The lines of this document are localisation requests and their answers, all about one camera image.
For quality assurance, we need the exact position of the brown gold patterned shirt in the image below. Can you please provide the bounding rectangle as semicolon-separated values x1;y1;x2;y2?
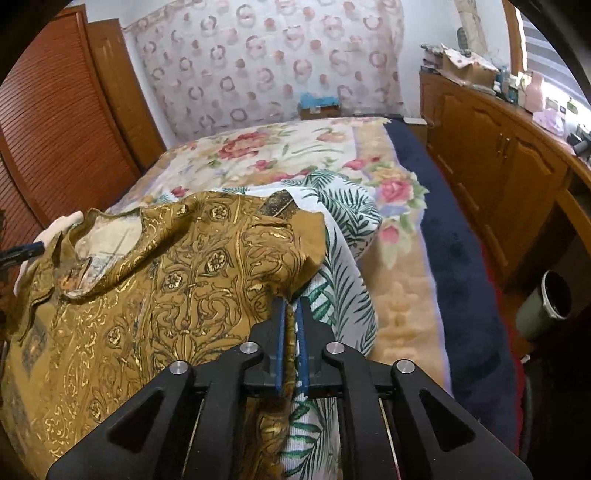
1;191;325;478

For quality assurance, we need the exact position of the white palm leaf blanket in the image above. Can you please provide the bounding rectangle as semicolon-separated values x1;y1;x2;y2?
217;170;382;479

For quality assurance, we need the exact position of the navy blue bed cover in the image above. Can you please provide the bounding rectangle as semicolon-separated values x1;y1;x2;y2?
386;120;523;452

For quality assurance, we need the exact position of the brown louvered wardrobe door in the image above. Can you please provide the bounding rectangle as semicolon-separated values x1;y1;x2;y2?
1;6;165;249

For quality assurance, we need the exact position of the grey cylindrical waste bin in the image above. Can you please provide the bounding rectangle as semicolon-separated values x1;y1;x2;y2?
516;270;572;340

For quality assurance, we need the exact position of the floral rose bed blanket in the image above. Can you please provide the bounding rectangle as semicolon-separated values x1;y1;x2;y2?
114;117;451;387

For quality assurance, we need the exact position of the wooden cabinet sideboard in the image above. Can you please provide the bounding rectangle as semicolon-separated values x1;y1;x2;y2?
420;72;590;287

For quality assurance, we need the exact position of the pink circle patterned curtain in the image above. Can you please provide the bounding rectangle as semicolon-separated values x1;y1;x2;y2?
124;1;405;142

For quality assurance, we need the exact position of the cardboard box with blue cloth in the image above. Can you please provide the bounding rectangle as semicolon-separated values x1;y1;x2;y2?
298;93;342;120

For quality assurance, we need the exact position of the spare black gripper on cabinet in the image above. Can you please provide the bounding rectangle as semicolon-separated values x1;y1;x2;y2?
572;132;591;160

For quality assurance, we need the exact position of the pale pink plastic bag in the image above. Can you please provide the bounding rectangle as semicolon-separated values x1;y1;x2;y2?
532;108;564;138

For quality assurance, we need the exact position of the pink bottle on cabinet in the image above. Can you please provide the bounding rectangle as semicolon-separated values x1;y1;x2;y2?
524;71;545;114

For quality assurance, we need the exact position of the open cardboard box on cabinet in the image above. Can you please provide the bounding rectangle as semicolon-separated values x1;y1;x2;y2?
440;45;499;88

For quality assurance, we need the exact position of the striped window blind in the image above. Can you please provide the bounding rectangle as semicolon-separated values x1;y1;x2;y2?
520;13;590;115

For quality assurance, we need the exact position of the cream tied window curtain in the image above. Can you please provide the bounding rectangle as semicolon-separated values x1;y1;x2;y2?
454;0;488;56

